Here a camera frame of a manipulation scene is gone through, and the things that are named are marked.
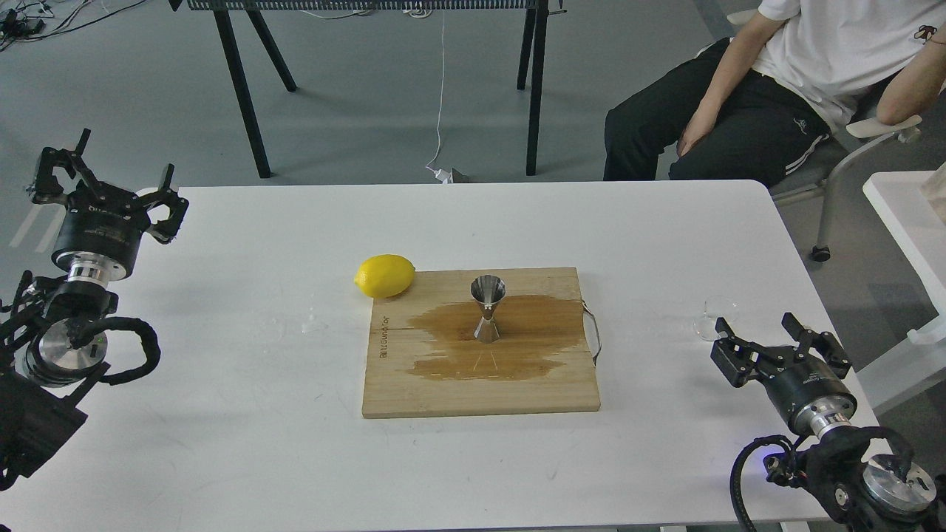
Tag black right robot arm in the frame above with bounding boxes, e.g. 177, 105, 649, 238
712, 313, 944, 531

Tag white hanging cable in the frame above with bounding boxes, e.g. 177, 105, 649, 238
424, 9, 470, 185

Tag small clear glass cup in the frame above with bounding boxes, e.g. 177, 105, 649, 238
693, 294, 739, 341

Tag steel double jigger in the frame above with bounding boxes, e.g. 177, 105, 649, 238
470, 275, 506, 344

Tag seated person white shirt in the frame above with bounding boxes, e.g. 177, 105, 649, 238
602, 1, 945, 188

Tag black metal frame table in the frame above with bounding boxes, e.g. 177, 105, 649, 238
168, 0, 567, 180

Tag grey office chair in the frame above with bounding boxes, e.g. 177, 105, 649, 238
769, 109, 922, 262

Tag black cables on floor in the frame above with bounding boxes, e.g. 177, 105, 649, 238
0, 0, 149, 52

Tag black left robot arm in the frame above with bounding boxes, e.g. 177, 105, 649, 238
1, 130, 188, 491

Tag wooden cutting board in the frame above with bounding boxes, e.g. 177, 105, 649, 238
361, 267, 601, 420

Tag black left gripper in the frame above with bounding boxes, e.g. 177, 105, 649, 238
28, 129, 189, 283

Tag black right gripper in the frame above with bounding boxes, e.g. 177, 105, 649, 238
710, 311, 857, 439

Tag yellow lemon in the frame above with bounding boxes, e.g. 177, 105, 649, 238
353, 255, 415, 299

